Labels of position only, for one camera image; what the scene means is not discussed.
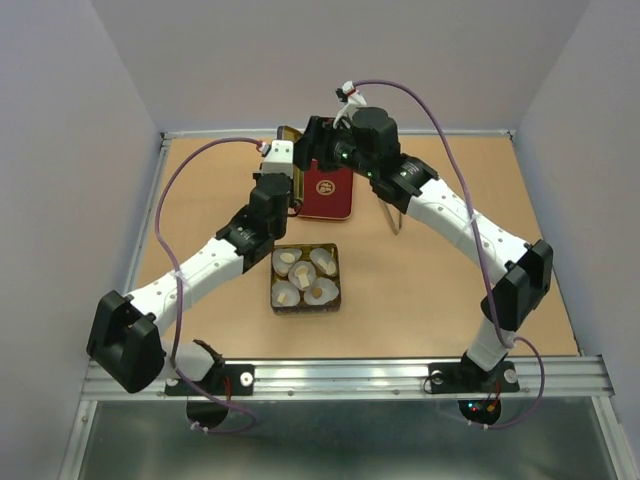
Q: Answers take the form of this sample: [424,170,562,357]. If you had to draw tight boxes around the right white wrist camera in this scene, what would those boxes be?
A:
[333,81,368,129]

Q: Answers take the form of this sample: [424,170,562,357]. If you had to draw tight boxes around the top right paper cup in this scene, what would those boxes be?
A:
[309,248,337,277]

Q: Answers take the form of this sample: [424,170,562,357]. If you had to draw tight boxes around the bottom left paper cup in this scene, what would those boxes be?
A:
[271,281,300,308]

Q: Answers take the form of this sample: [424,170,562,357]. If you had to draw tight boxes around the rectangular white chocolate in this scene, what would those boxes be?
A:
[318,259,335,275]

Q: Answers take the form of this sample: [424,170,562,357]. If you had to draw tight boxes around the red lacquer tray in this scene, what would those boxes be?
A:
[299,160,354,221]

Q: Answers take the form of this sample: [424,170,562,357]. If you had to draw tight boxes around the aluminium mounting rail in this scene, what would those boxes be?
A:
[81,356,615,402]

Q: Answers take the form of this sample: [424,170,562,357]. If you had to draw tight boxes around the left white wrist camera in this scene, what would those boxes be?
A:
[256,140,294,179]

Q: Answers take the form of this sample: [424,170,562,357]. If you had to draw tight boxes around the metal front plate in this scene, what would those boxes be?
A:
[60,397,638,479]

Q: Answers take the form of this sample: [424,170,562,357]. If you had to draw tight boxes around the gold tin lid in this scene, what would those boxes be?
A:
[276,125,304,217]

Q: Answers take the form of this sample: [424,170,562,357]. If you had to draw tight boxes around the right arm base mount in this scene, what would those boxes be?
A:
[422,356,520,426]

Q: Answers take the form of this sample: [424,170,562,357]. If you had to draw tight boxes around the round white chocolate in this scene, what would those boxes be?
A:
[294,266,308,277]

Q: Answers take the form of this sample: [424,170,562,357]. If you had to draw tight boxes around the centre paper cup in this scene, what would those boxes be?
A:
[288,261,316,291]

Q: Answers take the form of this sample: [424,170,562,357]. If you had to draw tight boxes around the chocolate tin base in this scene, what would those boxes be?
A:
[270,243,342,315]

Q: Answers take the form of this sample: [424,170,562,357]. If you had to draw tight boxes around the square white chocolate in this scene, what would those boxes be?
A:
[298,275,310,290]

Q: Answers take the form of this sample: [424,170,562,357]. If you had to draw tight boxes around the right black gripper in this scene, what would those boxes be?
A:
[292,117,377,180]

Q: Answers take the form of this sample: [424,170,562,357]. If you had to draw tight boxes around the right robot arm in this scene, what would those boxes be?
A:
[293,107,554,390]

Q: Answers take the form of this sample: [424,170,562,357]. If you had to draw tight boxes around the bottom right paper cup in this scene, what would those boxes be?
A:
[304,278,339,306]

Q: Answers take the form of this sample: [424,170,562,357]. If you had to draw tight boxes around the paper cup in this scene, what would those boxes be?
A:
[309,248,337,277]
[272,248,302,276]
[288,261,316,291]
[271,281,300,308]
[304,278,339,306]

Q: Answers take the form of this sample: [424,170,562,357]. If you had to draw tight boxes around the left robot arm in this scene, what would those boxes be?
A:
[87,173,293,394]

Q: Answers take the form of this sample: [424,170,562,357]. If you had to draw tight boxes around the top left paper cup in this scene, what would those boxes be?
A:
[272,248,302,276]

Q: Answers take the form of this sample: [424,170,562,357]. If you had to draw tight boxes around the steel serving tongs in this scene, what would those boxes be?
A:
[378,200,403,236]

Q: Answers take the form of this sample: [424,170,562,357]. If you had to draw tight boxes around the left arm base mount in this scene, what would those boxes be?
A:
[164,340,257,435]

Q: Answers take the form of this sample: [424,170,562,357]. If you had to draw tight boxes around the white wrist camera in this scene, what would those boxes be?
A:
[333,81,368,129]
[256,140,294,179]

